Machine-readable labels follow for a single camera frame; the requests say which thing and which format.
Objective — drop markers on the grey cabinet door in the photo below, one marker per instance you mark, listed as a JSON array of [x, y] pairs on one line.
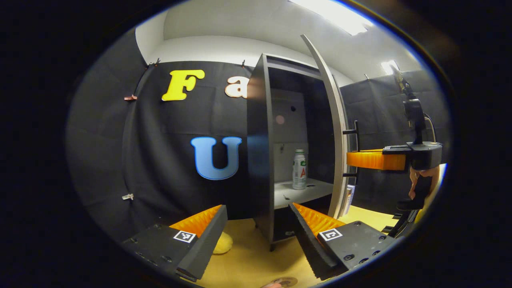
[[340, 160]]

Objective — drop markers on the small white box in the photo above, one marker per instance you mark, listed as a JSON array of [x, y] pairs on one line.
[[348, 198]]

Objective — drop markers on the dark grey cabinet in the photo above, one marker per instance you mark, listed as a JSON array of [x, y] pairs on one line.
[[260, 160]]

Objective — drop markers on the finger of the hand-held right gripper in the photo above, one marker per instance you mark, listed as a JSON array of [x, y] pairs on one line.
[[376, 160]]

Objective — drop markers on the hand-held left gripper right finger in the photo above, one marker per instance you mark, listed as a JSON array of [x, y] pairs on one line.
[[310, 244]]

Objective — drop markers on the long ceiling light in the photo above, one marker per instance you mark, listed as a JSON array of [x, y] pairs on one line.
[[336, 16]]

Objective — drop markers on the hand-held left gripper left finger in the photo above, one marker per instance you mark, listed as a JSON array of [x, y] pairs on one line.
[[204, 248]]

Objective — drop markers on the yellow fluffy object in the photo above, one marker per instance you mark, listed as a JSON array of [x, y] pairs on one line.
[[223, 244]]

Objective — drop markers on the red clip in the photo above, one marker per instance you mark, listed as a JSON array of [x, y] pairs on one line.
[[130, 97]]

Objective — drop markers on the small ceiling light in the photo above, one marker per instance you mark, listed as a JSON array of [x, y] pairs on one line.
[[390, 67]]

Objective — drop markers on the black backdrop cloth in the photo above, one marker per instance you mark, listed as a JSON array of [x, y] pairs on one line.
[[160, 140]]

